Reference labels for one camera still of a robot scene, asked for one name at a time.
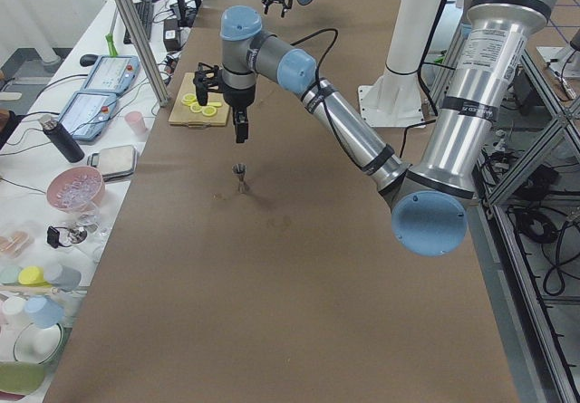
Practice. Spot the steel measuring jigger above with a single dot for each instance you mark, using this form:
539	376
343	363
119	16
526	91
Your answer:
239	170

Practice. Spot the blue teach pendant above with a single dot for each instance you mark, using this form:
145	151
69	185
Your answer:
112	74
88	113

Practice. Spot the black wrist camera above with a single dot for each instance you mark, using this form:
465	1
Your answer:
207	79

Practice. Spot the green bowl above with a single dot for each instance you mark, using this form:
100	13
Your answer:
21	378

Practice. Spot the aluminium frame post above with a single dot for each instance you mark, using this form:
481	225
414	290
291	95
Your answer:
139	40

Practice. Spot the white plate green rim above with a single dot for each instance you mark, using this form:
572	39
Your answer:
38	345

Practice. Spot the lemon slice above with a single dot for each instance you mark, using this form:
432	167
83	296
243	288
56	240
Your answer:
209	111
196	108
188	99

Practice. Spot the yellow plastic cup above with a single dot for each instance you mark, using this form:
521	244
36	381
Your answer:
32	276

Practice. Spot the pink plastic cup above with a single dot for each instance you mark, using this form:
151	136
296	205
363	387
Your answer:
135	121

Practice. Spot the white plastic cup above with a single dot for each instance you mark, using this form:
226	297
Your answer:
13	311

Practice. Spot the wine glass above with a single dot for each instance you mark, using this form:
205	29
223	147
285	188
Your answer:
85	224

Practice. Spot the mint green plastic cup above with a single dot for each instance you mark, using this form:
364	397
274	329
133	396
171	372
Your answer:
9	275

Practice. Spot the blue plastic cup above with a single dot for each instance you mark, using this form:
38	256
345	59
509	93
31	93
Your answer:
43	311

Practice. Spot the black computer mouse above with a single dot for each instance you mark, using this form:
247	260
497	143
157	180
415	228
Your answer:
88	60

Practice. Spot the black power adapter box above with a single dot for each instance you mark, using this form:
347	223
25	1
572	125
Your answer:
171	35

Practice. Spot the black water bottle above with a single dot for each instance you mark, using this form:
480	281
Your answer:
61	138

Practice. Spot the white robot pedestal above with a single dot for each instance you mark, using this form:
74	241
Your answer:
394	100

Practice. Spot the pink bowl with ice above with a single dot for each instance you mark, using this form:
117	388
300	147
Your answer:
75	188

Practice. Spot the grey plastic cup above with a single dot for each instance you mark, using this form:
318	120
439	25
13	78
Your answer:
62	276

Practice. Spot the black keyboard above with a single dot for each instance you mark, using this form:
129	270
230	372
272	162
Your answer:
145	12

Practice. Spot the grey kitchen scale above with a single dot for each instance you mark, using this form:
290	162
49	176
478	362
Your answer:
114	163

